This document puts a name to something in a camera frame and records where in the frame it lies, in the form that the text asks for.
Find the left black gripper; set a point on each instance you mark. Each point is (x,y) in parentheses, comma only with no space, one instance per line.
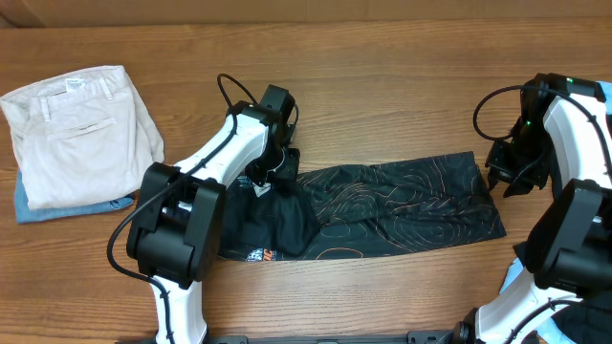
(290,170)

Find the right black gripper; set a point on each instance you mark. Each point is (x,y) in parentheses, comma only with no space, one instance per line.
(502,170)

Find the black printed cycling jersey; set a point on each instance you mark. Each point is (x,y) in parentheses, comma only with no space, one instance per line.
(358,211)

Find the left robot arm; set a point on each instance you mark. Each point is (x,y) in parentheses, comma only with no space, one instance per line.
(175,229)

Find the light blue garment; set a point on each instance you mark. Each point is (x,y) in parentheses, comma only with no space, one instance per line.
(514,282)

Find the folded beige trousers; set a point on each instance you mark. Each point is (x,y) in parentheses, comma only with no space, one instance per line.
(81,138)

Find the folded blue denim garment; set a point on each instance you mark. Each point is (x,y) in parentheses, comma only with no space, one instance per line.
(24,215)

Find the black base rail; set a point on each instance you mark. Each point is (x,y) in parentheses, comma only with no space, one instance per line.
(412,337)

